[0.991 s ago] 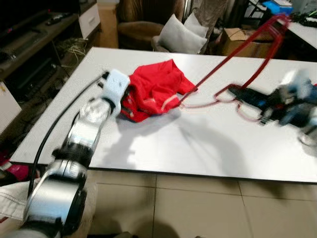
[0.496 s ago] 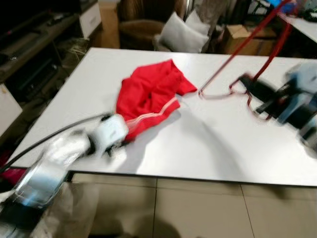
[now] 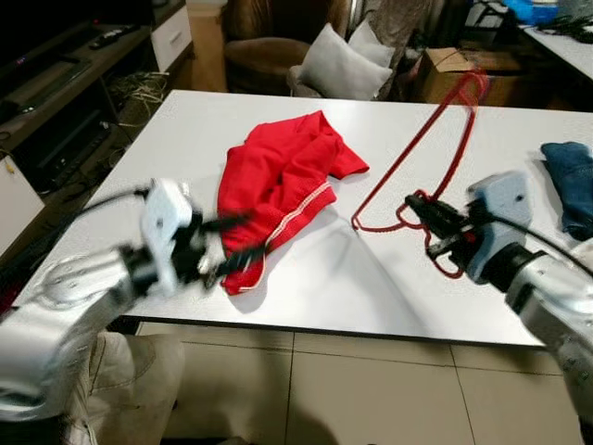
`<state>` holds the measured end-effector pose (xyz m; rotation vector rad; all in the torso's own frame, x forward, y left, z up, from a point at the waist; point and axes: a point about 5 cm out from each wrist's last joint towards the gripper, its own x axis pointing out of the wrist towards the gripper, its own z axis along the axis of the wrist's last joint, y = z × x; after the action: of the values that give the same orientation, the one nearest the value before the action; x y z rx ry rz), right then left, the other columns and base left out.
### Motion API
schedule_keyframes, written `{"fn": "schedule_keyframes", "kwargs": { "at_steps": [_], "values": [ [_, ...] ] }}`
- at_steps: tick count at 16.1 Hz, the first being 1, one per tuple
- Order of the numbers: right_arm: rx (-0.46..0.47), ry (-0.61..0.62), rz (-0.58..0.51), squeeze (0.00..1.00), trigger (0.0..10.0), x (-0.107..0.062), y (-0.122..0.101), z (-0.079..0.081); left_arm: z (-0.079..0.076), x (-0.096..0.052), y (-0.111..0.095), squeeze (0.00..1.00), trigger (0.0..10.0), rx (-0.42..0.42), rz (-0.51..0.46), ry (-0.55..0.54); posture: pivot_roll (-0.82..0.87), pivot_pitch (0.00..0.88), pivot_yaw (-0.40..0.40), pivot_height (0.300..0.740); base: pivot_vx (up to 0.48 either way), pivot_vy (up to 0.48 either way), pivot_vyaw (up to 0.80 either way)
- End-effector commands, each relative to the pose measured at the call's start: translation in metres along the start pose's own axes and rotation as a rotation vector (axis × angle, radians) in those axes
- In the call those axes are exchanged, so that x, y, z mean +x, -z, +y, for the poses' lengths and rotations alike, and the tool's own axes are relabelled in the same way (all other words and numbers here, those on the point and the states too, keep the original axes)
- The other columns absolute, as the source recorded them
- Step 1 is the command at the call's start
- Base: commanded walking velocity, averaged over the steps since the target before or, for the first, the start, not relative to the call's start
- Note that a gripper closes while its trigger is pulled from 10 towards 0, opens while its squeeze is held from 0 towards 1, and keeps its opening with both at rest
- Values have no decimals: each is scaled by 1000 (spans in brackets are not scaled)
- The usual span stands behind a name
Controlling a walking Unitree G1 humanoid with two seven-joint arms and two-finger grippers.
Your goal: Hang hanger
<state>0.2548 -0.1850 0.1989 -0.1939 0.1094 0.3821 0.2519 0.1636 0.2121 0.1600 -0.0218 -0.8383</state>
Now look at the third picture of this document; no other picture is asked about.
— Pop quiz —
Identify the robot leg in beige trousers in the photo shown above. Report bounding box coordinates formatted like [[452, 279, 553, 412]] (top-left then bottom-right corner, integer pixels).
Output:
[[65, 332, 186, 445]]

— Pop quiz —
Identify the black remote control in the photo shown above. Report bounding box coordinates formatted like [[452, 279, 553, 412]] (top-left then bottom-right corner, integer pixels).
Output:
[[88, 26, 135, 49]]

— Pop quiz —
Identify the blue box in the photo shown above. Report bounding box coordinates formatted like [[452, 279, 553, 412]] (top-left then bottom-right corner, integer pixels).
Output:
[[505, 0, 561, 26]]

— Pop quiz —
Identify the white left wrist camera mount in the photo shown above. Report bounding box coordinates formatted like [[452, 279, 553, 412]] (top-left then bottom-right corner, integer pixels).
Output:
[[141, 179, 196, 296]]

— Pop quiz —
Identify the pale cable tangle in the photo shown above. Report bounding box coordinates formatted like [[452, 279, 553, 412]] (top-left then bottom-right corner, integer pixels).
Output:
[[107, 72, 172, 121]]

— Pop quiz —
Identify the white drawer unit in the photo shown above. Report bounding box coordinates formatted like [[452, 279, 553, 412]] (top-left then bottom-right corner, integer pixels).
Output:
[[151, 5, 194, 72]]

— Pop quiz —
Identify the brown armchair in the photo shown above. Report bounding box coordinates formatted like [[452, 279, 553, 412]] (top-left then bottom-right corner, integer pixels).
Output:
[[222, 0, 353, 95]]

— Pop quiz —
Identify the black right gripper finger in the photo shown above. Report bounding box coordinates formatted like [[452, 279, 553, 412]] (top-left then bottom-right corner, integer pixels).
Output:
[[424, 235, 469, 262], [405, 192, 464, 233]]

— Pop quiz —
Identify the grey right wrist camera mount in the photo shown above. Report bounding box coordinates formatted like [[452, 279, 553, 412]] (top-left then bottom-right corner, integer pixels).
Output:
[[468, 173, 536, 284]]

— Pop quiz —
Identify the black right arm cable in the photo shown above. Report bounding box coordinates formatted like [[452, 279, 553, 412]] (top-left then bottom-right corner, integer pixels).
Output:
[[482, 213, 593, 279]]

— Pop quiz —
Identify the white desk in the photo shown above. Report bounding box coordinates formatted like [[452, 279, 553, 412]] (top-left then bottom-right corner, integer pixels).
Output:
[[519, 23, 593, 80]]

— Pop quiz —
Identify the blue denim garment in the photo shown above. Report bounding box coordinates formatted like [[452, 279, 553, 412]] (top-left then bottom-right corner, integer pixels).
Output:
[[540, 142, 593, 242]]

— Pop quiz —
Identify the red garment with white stripes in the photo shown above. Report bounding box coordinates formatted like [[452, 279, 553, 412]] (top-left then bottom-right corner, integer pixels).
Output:
[[216, 110, 370, 296]]

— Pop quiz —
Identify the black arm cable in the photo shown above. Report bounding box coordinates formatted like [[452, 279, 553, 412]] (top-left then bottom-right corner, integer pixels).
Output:
[[482, 213, 593, 279], [69, 188, 154, 223]]

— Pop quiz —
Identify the low white cabinet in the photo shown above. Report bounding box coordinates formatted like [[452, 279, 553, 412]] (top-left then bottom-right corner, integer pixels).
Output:
[[0, 153, 45, 256]]

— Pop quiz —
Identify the large grey pillow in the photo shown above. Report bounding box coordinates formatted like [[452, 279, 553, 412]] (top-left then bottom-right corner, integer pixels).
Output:
[[295, 23, 383, 101]]

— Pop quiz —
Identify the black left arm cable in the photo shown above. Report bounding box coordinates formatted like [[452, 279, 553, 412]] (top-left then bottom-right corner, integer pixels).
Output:
[[69, 188, 154, 223]]

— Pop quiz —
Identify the dark TV cabinet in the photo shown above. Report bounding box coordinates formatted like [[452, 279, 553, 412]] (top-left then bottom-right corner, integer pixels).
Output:
[[0, 19, 191, 200]]

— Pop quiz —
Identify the red plastic clothes hanger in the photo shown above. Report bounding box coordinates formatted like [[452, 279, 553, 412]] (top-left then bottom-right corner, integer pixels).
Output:
[[351, 70, 489, 281]]

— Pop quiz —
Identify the brown cardboard box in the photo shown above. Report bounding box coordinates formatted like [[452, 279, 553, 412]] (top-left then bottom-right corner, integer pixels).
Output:
[[414, 48, 524, 108]]

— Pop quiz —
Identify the small grey pillow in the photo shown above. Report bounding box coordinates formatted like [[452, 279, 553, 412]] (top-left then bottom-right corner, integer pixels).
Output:
[[347, 20, 397, 70]]

